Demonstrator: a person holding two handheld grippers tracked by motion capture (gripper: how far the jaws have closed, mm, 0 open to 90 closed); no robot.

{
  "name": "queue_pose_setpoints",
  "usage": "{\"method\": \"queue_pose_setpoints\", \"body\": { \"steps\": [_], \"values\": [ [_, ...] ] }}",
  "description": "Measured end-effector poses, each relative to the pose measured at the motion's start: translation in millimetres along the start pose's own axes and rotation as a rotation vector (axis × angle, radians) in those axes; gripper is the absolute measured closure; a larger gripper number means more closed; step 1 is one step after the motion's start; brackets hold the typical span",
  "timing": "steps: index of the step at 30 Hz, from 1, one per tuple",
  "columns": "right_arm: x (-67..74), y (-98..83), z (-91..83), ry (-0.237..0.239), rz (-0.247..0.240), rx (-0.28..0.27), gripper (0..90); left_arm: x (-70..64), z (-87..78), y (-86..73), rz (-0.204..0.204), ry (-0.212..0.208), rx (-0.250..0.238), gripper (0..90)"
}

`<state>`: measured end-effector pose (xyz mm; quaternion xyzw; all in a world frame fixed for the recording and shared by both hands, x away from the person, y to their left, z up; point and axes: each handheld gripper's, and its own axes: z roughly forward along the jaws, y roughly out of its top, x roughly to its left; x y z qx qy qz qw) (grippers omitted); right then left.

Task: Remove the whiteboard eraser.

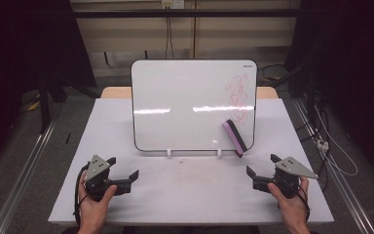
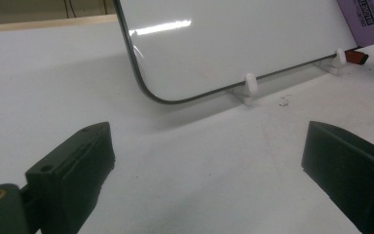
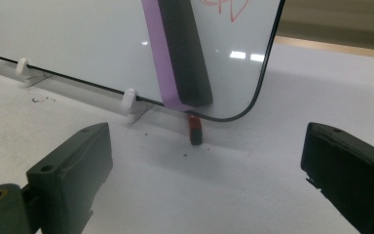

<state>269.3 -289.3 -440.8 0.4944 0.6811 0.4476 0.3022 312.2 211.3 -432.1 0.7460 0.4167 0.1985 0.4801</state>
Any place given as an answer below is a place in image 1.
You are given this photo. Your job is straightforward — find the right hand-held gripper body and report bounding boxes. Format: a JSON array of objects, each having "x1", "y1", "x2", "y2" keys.
[{"x1": 274, "y1": 156, "x2": 319, "y2": 199}]

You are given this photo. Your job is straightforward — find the black horizontal bar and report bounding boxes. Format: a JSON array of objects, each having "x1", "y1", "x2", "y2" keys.
[{"x1": 72, "y1": 8, "x2": 305, "y2": 19}]

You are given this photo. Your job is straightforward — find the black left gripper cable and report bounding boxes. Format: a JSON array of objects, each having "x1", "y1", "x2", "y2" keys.
[{"x1": 73, "y1": 163, "x2": 91, "y2": 226}]

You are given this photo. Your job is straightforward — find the black metal stand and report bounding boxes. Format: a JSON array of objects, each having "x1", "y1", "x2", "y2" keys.
[{"x1": 37, "y1": 64, "x2": 69, "y2": 135}]

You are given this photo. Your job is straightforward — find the white wall socket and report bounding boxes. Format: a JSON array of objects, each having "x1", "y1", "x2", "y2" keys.
[{"x1": 161, "y1": 0, "x2": 186, "y2": 10}]

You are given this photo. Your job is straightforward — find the aluminium floor rail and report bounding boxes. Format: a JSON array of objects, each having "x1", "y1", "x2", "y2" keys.
[
  {"x1": 292, "y1": 97, "x2": 374, "y2": 234},
  {"x1": 0, "y1": 118, "x2": 61, "y2": 234}
]

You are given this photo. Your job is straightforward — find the purple and black eraser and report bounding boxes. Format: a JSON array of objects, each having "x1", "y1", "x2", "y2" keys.
[{"x1": 222, "y1": 118, "x2": 248, "y2": 156}]

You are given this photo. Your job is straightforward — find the white cable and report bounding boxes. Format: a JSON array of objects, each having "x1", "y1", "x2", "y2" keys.
[{"x1": 314, "y1": 106, "x2": 358, "y2": 177}]

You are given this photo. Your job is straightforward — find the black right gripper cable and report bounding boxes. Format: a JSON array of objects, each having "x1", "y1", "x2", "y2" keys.
[{"x1": 296, "y1": 184, "x2": 312, "y2": 222}]

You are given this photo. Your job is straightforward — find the person's right hand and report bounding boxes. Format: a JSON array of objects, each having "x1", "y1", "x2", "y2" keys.
[{"x1": 267, "y1": 176, "x2": 310, "y2": 225}]

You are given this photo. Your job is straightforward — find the person's left hand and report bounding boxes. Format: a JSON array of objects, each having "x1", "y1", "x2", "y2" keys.
[{"x1": 77, "y1": 172, "x2": 118, "y2": 228}]

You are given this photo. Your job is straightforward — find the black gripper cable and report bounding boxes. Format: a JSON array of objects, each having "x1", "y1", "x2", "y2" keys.
[
  {"x1": 73, "y1": 163, "x2": 91, "y2": 226},
  {"x1": 296, "y1": 184, "x2": 312, "y2": 222}
]

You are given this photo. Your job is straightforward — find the black hanging cables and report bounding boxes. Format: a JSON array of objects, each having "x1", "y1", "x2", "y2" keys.
[{"x1": 165, "y1": 16, "x2": 175, "y2": 60}]

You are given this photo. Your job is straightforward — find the black curtain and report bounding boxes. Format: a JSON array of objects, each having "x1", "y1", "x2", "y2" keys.
[
  {"x1": 283, "y1": 0, "x2": 374, "y2": 178},
  {"x1": 0, "y1": 0, "x2": 97, "y2": 176}
]

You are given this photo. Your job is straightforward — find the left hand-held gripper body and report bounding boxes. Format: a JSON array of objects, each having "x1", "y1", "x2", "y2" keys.
[{"x1": 83, "y1": 154, "x2": 120, "y2": 201}]

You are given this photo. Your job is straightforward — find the white whiteboard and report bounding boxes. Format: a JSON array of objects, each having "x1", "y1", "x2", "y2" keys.
[{"x1": 131, "y1": 58, "x2": 258, "y2": 154}]

